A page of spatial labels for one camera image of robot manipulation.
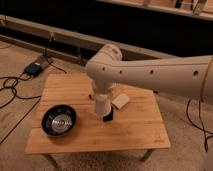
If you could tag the grey metal floor rail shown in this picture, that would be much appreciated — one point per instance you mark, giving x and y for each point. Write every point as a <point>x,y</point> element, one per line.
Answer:
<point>77,39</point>

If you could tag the beige wooden block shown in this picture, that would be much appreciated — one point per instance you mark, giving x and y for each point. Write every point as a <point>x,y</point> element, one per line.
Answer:
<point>120,101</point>

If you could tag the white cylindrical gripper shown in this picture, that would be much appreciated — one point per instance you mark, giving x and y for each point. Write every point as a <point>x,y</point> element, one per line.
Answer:
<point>102,88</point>

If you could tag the black bowl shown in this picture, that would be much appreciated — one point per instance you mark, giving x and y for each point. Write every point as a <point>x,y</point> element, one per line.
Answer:
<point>59,120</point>

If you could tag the black eraser block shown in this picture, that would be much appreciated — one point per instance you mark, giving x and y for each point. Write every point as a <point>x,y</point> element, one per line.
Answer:
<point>109,117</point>

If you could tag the wooden table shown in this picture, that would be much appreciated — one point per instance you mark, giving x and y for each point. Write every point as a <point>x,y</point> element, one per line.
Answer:
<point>138,125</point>

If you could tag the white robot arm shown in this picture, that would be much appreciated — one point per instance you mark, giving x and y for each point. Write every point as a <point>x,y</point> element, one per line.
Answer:
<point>190,77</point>

